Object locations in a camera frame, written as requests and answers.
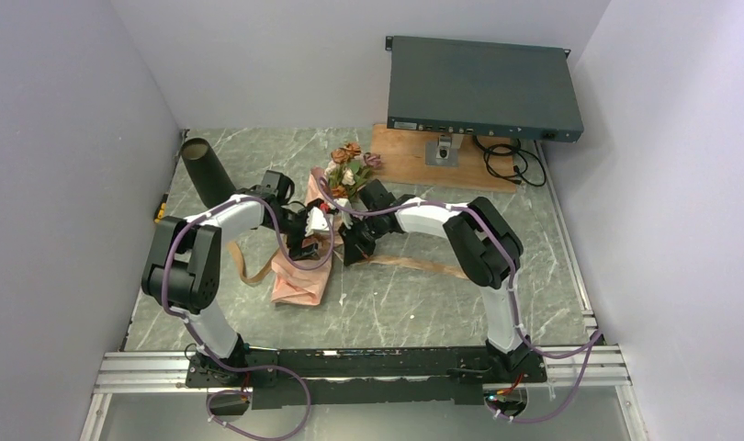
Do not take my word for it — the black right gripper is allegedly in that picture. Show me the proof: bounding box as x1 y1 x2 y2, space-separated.
339 212 387 267

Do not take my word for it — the brown ribbon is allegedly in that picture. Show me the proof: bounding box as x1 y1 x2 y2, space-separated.
227 242 468 286

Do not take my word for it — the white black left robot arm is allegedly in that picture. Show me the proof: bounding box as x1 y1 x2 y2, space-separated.
141 171 329 386

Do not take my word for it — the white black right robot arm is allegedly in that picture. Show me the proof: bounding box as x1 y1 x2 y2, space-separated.
338 180 529 381

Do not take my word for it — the black cylindrical vase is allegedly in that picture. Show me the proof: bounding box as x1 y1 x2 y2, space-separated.
180 138 236 209

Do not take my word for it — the wooden board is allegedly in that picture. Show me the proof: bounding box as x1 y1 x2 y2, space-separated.
370 124 516 193

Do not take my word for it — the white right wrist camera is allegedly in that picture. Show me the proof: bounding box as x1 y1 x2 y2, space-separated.
340 211 354 230

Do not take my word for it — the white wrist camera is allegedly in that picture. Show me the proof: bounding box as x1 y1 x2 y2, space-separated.
340 211 354 230
305 207 333 237

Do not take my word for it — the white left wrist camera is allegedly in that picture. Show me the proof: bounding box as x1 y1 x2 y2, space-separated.
305 207 333 237

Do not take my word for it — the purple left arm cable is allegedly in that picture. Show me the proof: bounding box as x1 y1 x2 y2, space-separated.
160 193 340 441

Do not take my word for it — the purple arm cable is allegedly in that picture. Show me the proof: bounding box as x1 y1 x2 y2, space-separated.
160 193 340 441
315 176 603 426

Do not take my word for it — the metal stand bracket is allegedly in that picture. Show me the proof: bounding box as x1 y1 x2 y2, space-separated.
425 133 464 167

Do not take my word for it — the black mounting base plate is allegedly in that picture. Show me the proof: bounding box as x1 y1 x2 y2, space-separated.
185 345 547 410

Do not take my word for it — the black coiled cable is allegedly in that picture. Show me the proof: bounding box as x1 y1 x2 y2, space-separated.
472 135 547 187

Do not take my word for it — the dark grey network switch box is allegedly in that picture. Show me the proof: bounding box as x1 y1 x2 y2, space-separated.
385 36 584 142

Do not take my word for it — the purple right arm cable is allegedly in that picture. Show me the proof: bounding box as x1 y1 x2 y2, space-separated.
315 176 603 426

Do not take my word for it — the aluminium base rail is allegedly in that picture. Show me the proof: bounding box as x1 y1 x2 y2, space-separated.
80 345 649 440

